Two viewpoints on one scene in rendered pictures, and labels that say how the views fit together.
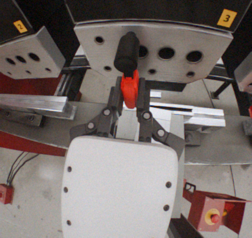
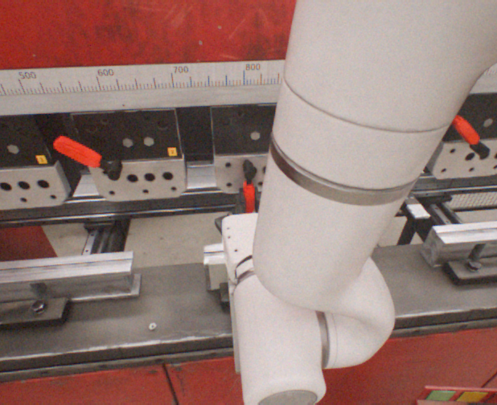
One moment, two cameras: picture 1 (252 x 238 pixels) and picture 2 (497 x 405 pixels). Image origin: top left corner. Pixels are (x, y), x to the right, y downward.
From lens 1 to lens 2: 0.45 m
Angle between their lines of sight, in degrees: 30
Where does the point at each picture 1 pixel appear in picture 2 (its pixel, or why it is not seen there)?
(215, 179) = not seen: outside the picture
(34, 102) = (60, 268)
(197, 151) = not seen: hidden behind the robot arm
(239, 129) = (416, 263)
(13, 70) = (125, 188)
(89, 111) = (165, 278)
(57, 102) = (115, 260)
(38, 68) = (162, 187)
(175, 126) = not seen: hidden behind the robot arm
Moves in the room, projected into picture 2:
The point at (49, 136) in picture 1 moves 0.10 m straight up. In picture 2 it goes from (85, 335) to (70, 308)
